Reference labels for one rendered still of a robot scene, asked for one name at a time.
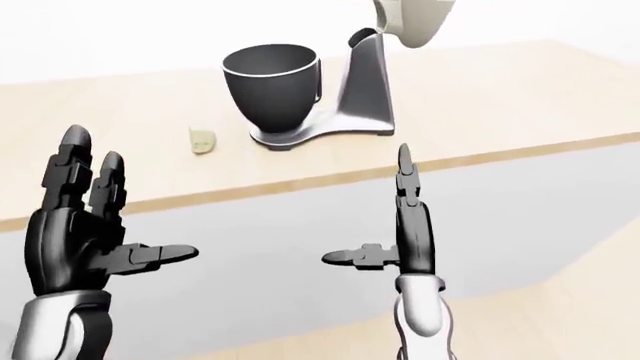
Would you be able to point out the cream stand mixer head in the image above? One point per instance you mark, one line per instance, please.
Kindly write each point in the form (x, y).
(407, 20)

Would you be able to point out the dark stand mixer bowl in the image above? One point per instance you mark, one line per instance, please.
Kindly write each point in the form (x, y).
(272, 93)

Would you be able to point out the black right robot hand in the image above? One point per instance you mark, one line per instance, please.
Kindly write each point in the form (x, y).
(414, 240)

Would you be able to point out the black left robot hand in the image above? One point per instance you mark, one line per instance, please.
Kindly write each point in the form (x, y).
(60, 240)

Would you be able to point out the pale cheese wedge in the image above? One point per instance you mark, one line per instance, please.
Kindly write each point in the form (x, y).
(202, 141)

